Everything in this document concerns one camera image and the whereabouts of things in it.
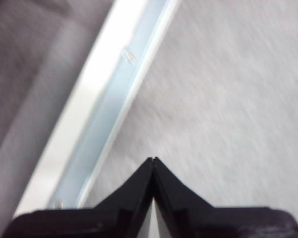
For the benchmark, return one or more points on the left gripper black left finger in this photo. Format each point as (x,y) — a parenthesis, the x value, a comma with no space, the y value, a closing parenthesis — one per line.
(109,220)

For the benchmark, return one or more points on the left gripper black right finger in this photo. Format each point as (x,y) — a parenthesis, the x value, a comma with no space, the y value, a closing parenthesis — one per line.
(213,223)

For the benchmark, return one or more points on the cream Toshiba toaster oven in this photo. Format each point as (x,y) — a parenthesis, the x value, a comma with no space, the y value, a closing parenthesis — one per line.
(226,86)

